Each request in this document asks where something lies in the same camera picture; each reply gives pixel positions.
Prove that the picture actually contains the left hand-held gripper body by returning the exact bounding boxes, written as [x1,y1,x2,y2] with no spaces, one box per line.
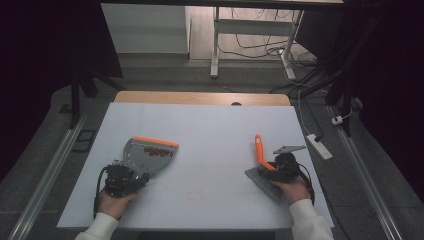
[104,159,145,198]

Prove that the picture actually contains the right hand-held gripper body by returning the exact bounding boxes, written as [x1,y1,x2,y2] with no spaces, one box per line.
[272,144,308,183]

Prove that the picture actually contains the grey dustpan with orange edge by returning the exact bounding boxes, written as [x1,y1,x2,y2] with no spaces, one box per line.
[122,135,180,178]

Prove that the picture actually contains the orange-handled grey brush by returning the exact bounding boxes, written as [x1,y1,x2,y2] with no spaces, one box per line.
[243,133,285,204]

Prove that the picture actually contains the person's right hand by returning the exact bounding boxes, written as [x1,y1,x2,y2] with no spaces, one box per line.
[270,174,313,206]

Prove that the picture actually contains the person's left hand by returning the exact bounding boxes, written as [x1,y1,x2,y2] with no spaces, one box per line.
[97,189,140,221]

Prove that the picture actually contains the white power strip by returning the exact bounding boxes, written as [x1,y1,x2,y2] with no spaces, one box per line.
[305,133,334,161]

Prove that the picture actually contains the pale blue table sheet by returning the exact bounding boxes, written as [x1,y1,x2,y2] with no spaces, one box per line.
[56,102,336,232]

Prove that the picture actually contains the wooden table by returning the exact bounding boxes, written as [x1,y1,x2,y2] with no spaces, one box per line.
[113,90,292,107]

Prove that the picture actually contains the black metal stand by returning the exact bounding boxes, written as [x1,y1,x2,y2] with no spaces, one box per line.
[289,16,383,138]
[59,64,118,130]

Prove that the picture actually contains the dark curtain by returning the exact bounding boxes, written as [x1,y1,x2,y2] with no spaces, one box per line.
[294,0,424,203]
[0,0,124,183]

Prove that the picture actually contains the white-legged desk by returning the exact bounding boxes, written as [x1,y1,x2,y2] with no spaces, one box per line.
[99,0,345,81]

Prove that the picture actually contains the pale grey panel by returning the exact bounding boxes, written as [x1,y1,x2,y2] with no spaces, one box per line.
[100,3,192,55]

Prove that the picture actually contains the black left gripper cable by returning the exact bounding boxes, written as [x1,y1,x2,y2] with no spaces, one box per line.
[92,165,110,220]

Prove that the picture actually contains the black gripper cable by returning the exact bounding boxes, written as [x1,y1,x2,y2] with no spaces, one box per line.
[92,165,110,220]
[297,162,316,206]

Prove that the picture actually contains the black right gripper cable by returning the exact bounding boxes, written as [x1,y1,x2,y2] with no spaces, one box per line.
[297,162,316,206]

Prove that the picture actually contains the white power strip cable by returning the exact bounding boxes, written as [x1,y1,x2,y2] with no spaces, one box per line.
[297,89,315,137]

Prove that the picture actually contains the aluminium floor rail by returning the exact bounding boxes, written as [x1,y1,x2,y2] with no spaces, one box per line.
[7,111,90,240]
[327,105,404,240]

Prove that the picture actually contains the tangle of black floor cables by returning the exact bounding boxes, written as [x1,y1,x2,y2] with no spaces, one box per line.
[218,8,318,69]

